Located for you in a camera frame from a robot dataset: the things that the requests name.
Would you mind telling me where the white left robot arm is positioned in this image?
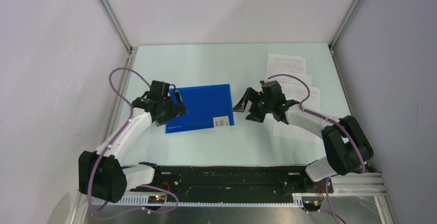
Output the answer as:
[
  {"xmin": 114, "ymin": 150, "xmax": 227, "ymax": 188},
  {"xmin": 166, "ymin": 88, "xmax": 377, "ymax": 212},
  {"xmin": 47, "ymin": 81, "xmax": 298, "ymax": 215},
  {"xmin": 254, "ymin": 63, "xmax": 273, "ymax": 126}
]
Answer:
[{"xmin": 78, "ymin": 80, "xmax": 188, "ymax": 203}]

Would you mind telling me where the left aluminium frame post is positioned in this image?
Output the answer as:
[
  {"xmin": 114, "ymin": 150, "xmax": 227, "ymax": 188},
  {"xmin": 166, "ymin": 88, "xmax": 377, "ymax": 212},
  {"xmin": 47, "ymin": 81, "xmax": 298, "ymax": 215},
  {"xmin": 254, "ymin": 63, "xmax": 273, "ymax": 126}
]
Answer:
[{"xmin": 98, "ymin": 0, "xmax": 132, "ymax": 53}]

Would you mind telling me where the right controller board with leds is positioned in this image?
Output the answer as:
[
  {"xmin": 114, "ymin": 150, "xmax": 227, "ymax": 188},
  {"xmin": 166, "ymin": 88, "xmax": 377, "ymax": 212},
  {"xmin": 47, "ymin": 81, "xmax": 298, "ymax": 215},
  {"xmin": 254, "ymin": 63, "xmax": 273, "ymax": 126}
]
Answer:
[{"xmin": 302, "ymin": 200, "xmax": 321, "ymax": 212}]

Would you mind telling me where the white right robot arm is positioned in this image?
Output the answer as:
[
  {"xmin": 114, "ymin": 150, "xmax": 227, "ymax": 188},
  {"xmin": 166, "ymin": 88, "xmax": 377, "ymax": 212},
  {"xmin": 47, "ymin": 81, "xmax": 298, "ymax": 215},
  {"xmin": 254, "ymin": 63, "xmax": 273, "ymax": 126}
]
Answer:
[{"xmin": 232, "ymin": 81, "xmax": 374, "ymax": 192}]

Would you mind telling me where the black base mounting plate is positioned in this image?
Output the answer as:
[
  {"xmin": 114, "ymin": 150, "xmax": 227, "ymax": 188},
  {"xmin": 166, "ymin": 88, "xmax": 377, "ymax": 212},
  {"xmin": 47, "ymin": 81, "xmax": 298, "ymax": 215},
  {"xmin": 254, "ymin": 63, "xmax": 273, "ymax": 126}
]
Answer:
[{"xmin": 149, "ymin": 165, "xmax": 329, "ymax": 204}]

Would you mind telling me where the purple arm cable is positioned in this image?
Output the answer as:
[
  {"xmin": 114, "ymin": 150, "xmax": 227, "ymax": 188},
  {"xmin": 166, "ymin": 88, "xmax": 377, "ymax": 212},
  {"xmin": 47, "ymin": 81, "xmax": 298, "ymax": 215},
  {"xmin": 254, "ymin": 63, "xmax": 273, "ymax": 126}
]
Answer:
[
  {"xmin": 87, "ymin": 67, "xmax": 180, "ymax": 221},
  {"xmin": 267, "ymin": 74, "xmax": 367, "ymax": 224}
]

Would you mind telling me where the right aluminium frame post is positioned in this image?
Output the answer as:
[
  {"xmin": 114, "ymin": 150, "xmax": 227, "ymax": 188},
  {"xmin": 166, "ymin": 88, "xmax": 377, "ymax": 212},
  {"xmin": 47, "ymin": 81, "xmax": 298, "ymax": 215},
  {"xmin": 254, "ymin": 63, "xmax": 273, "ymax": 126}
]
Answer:
[{"xmin": 329, "ymin": 0, "xmax": 364, "ymax": 54}]

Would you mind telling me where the left controller board with leds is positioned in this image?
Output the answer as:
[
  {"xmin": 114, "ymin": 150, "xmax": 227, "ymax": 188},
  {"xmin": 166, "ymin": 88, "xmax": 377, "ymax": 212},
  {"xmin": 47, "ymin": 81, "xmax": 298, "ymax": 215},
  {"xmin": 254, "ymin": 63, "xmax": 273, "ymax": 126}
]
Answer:
[{"xmin": 147, "ymin": 195, "xmax": 166, "ymax": 204}]

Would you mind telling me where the aluminium frame post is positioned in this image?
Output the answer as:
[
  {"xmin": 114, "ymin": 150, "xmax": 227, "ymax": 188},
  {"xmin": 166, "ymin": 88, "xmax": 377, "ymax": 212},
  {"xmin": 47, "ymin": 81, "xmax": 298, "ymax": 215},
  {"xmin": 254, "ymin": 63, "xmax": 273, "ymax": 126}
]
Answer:
[
  {"xmin": 329, "ymin": 0, "xmax": 364, "ymax": 54},
  {"xmin": 98, "ymin": 0, "xmax": 132, "ymax": 53}
]

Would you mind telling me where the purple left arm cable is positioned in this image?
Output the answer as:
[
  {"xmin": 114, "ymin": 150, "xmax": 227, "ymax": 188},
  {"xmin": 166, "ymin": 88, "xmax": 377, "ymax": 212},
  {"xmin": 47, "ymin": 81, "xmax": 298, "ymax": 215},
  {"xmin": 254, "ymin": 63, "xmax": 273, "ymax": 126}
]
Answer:
[{"xmin": 87, "ymin": 67, "xmax": 180, "ymax": 221}]

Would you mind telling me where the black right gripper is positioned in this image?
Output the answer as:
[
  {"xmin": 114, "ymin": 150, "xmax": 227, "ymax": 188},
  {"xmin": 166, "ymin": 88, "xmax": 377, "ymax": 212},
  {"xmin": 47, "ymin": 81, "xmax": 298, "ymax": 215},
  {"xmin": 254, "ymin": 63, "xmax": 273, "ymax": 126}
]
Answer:
[{"xmin": 232, "ymin": 87, "xmax": 274, "ymax": 123}]

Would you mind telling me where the blue plastic folder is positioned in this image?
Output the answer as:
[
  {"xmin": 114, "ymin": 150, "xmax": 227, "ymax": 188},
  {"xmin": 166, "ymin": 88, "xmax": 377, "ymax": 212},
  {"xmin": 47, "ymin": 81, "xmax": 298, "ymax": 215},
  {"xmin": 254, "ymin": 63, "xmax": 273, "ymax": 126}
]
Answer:
[{"xmin": 165, "ymin": 84, "xmax": 234, "ymax": 134}]

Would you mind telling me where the grey slotted cable duct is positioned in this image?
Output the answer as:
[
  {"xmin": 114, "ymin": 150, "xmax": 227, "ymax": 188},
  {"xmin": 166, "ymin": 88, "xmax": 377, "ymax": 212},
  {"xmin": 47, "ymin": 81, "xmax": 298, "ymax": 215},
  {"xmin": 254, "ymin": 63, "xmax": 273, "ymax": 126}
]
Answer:
[{"xmin": 90, "ymin": 195, "xmax": 305, "ymax": 208}]

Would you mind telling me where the controller board with leds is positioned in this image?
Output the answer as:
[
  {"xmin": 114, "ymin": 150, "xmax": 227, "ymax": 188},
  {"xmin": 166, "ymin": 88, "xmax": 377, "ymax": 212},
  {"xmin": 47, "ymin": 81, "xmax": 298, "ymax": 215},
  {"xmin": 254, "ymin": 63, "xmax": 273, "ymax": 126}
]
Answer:
[
  {"xmin": 147, "ymin": 195, "xmax": 166, "ymax": 204},
  {"xmin": 302, "ymin": 200, "xmax": 321, "ymax": 212}
]

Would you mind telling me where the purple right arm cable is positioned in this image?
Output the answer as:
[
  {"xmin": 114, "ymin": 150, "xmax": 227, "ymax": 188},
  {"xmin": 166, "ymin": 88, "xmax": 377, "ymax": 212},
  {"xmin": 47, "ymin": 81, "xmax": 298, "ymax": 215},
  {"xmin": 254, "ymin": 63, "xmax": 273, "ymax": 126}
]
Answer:
[{"xmin": 267, "ymin": 74, "xmax": 367, "ymax": 224}]

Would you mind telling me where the top white paper sheet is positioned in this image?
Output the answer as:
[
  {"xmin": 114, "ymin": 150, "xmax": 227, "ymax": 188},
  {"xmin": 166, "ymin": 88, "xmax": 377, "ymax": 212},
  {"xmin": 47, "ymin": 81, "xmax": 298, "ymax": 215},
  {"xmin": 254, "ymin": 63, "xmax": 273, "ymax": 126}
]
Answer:
[{"xmin": 265, "ymin": 54, "xmax": 307, "ymax": 77}]

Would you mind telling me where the bottom white paper sheet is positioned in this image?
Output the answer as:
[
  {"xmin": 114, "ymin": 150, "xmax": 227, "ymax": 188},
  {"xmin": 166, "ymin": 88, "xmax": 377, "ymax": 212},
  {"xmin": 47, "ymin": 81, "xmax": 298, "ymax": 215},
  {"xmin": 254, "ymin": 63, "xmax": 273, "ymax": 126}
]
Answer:
[{"xmin": 273, "ymin": 85, "xmax": 322, "ymax": 144}]

